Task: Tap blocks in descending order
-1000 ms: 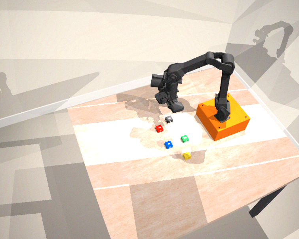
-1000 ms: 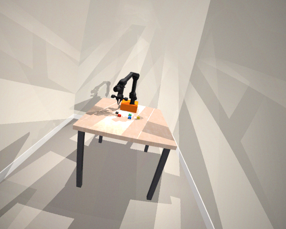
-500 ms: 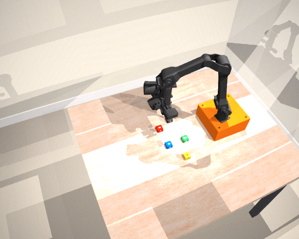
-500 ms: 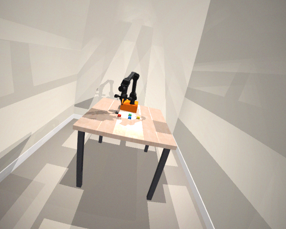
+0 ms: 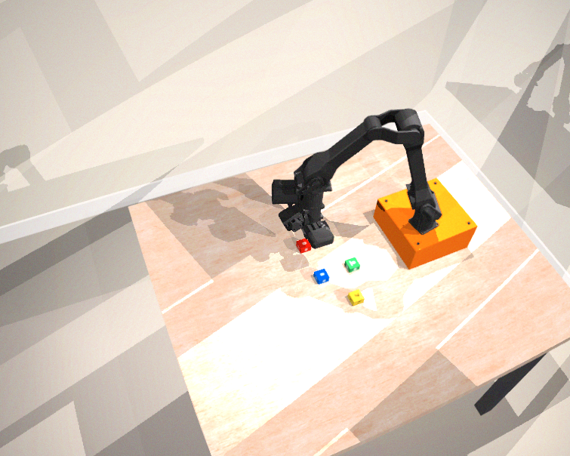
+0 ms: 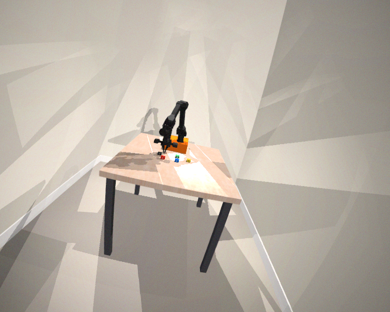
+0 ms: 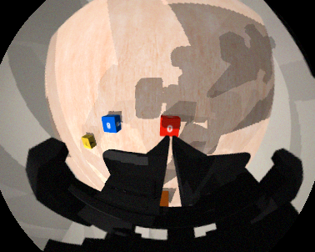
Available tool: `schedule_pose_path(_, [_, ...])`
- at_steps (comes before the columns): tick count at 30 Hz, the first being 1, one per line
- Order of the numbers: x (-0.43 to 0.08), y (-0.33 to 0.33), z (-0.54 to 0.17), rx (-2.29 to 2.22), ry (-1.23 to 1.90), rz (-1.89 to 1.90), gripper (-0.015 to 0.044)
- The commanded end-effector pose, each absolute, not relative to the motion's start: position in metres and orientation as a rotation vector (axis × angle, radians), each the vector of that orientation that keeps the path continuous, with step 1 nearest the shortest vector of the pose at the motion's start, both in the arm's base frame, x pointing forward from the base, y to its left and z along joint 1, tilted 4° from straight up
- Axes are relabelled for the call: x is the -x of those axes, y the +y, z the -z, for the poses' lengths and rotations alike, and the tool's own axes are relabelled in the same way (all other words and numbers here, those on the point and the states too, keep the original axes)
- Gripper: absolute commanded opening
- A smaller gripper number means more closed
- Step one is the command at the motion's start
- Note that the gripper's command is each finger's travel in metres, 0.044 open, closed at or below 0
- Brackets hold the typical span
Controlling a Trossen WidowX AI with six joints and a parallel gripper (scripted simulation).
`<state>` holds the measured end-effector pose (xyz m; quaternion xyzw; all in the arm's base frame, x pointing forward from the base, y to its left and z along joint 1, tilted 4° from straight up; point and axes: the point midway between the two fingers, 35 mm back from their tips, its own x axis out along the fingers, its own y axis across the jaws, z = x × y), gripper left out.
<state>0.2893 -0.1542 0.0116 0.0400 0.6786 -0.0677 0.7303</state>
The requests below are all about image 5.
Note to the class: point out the green digit block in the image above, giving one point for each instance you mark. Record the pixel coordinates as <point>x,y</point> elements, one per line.
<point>352,265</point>

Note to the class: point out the blue block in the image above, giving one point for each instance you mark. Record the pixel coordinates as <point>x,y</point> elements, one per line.
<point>321,276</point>

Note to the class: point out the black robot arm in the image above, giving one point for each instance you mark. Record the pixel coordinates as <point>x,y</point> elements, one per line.
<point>313,177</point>

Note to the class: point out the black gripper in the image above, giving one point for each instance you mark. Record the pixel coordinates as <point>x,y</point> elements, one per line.
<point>317,235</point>

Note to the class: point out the yellow block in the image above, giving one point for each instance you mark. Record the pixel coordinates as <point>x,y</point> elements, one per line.
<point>355,297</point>

